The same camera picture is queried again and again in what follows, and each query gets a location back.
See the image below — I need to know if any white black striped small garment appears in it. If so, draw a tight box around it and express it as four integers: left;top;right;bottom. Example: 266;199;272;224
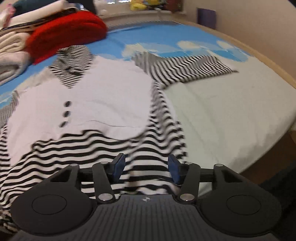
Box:
1;46;232;233

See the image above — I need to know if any white folded bedding stack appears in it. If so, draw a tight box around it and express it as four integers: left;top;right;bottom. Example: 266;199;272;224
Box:
1;1;80;30

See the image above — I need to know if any wooden bed frame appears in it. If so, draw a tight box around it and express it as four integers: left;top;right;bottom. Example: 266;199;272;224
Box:
99;10;296;186

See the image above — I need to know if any red folded blanket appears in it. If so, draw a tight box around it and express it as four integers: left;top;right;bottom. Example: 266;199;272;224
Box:
26;11;107;65

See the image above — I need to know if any yellow plush toy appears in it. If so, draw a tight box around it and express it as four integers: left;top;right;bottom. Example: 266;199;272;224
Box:
129;0;166;11

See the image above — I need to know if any cream folded towel blanket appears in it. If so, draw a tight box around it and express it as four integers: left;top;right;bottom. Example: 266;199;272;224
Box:
1;31;31;85

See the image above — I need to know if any blue white patterned bed sheet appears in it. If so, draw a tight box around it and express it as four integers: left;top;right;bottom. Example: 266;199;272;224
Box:
0;20;296;202

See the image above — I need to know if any purple box by wall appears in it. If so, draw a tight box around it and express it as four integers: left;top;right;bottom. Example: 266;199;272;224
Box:
197;8;217;30

